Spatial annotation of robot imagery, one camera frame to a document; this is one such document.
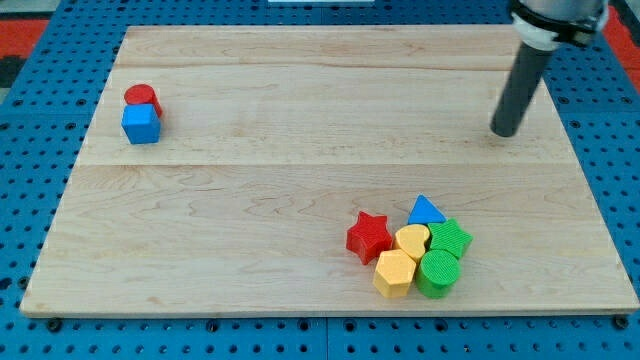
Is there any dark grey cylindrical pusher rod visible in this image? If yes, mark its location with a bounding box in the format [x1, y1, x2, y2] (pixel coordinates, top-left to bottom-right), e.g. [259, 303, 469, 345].
[490, 42, 552, 137]

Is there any green star block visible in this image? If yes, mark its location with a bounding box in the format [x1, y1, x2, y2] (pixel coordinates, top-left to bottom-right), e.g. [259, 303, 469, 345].
[428, 218, 473, 259]

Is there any blue cube block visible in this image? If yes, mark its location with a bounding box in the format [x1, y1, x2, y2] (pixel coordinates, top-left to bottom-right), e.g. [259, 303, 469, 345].
[121, 104, 161, 145]

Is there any blue triangle block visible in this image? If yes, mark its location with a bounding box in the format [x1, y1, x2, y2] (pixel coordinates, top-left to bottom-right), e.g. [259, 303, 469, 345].
[407, 194, 446, 225]

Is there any yellow heart block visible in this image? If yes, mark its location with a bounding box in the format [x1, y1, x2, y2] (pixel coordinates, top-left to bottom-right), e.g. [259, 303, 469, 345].
[392, 224, 431, 263]

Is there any green cylinder block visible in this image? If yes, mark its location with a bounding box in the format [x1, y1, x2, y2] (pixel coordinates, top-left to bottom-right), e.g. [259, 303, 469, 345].
[415, 250, 461, 299]

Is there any red star block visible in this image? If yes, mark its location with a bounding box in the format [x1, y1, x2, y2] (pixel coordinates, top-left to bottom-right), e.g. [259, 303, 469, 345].
[345, 211, 393, 265]

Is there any red cylinder block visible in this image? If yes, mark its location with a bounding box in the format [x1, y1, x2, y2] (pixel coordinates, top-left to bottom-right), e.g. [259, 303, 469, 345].
[124, 84, 163, 117]

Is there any yellow hexagon block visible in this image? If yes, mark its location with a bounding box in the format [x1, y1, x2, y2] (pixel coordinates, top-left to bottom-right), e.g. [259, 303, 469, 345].
[373, 249, 416, 298]

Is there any wooden board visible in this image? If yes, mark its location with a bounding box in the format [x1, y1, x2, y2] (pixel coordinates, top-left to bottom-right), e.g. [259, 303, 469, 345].
[20, 25, 639, 319]

